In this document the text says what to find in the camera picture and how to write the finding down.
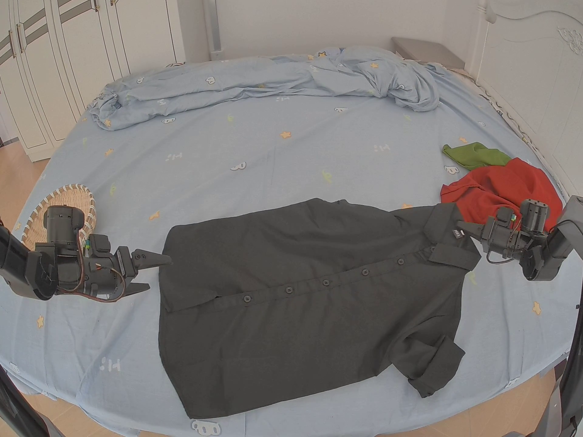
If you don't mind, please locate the round woven basket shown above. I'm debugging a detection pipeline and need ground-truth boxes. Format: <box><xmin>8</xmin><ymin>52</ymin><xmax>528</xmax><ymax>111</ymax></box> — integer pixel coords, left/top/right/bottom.
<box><xmin>23</xmin><ymin>184</ymin><xmax>97</xmax><ymax>251</ymax></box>

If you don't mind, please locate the pale blue quilt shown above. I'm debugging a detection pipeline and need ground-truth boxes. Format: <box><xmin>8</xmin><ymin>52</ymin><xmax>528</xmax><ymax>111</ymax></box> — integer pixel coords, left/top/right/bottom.
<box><xmin>89</xmin><ymin>46</ymin><xmax>442</xmax><ymax>132</ymax></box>

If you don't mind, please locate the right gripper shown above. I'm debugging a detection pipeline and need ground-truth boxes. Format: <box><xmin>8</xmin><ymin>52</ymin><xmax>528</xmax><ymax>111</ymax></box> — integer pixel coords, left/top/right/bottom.
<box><xmin>455</xmin><ymin>219</ymin><xmax>523</xmax><ymax>261</ymax></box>

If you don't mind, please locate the green garment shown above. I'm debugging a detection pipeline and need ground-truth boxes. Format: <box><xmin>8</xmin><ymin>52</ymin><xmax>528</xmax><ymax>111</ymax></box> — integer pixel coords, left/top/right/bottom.
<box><xmin>442</xmin><ymin>142</ymin><xmax>513</xmax><ymax>171</ymax></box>

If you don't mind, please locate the grey vertical wall duct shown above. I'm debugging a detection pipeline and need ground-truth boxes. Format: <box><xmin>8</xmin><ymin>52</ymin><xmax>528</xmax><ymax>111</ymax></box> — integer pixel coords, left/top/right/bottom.
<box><xmin>200</xmin><ymin>0</ymin><xmax>225</xmax><ymax>62</ymax></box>

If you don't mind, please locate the red garment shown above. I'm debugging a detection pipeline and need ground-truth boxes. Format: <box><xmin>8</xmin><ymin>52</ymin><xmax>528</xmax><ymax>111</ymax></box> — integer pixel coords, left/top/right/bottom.
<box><xmin>440</xmin><ymin>158</ymin><xmax>564</xmax><ymax>233</ymax></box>

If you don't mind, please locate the white wardrobe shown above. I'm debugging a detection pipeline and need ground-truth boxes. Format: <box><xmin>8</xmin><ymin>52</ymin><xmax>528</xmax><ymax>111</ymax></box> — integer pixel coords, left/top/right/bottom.
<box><xmin>0</xmin><ymin>0</ymin><xmax>186</xmax><ymax>163</ymax></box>

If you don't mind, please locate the grey bedside table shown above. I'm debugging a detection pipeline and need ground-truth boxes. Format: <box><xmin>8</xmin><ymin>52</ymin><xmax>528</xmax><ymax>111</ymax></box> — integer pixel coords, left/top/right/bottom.
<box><xmin>392</xmin><ymin>37</ymin><xmax>466</xmax><ymax>71</ymax></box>

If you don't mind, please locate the black shirt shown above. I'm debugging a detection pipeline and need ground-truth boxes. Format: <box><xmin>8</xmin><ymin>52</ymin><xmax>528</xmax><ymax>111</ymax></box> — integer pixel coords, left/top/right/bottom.
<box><xmin>157</xmin><ymin>198</ymin><xmax>481</xmax><ymax>420</ymax></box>

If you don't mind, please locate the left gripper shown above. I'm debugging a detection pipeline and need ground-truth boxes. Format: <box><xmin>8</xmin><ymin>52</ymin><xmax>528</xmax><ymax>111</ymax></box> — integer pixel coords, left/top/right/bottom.
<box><xmin>84</xmin><ymin>246</ymin><xmax>173</xmax><ymax>302</ymax></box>

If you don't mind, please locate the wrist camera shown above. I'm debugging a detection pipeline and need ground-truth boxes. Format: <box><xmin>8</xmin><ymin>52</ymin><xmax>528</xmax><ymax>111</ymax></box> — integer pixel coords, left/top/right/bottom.
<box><xmin>88</xmin><ymin>233</ymin><xmax>113</xmax><ymax>259</ymax></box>
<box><xmin>495</xmin><ymin>206</ymin><xmax>518</xmax><ymax>232</ymax></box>

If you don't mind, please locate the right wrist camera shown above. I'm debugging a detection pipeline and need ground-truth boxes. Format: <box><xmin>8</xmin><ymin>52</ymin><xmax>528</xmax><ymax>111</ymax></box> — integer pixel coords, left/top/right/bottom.
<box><xmin>495</xmin><ymin>206</ymin><xmax>518</xmax><ymax>232</ymax></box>

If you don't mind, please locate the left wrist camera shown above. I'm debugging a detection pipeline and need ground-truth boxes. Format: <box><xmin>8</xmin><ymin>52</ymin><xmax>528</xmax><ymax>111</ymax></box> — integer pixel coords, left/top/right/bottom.
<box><xmin>88</xmin><ymin>233</ymin><xmax>113</xmax><ymax>259</ymax></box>

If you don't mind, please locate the bed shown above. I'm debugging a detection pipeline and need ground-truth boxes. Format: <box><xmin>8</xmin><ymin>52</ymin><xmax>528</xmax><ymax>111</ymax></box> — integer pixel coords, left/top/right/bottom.
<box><xmin>0</xmin><ymin>0</ymin><xmax>583</xmax><ymax>437</ymax></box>

